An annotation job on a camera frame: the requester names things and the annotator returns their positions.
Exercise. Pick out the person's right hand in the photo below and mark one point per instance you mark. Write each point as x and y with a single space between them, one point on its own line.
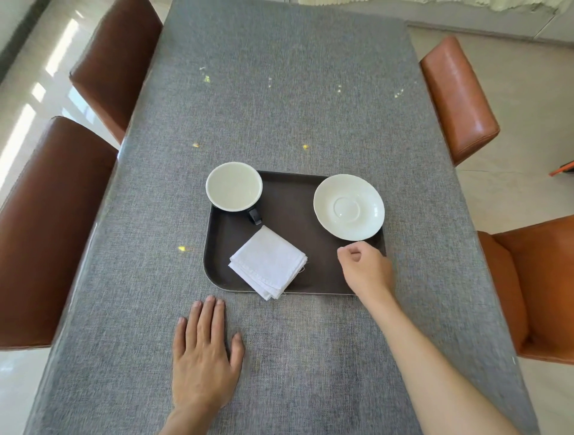
370 271

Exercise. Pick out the person's left hand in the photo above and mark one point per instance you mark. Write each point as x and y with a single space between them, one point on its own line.
202 367

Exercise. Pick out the person's left middle finger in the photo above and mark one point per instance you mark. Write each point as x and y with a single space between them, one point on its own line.
207 318

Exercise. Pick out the person's left little finger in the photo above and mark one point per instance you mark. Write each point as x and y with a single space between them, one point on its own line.
181 334

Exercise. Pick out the person's right fingers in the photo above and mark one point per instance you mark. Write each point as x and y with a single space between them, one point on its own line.
349 256

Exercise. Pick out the person's left thumb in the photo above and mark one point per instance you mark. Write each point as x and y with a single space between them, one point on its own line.
237 352

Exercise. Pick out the person's right forearm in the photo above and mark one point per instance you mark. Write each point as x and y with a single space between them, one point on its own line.
430 372

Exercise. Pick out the person's left forearm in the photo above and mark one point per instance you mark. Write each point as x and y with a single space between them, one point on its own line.
188 421

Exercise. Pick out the white saucer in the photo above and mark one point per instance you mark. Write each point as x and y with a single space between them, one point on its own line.
349 207

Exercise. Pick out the dark brown serving tray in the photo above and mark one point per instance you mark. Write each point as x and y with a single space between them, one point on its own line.
287 210

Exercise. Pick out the folded white cloth napkin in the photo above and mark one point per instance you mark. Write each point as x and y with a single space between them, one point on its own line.
268 263

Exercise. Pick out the black cup with white inside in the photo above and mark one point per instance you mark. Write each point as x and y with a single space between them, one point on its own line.
233 187

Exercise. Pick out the grey fabric tablecloth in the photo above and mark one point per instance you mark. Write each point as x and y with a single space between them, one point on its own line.
287 103

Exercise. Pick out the brown leather chair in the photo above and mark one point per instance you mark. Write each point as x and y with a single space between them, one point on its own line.
538 287
116 67
459 103
49 233

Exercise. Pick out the orange and black object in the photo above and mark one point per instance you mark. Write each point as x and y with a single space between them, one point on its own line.
564 169

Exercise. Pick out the white curtain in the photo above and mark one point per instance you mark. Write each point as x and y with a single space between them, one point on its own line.
515 4

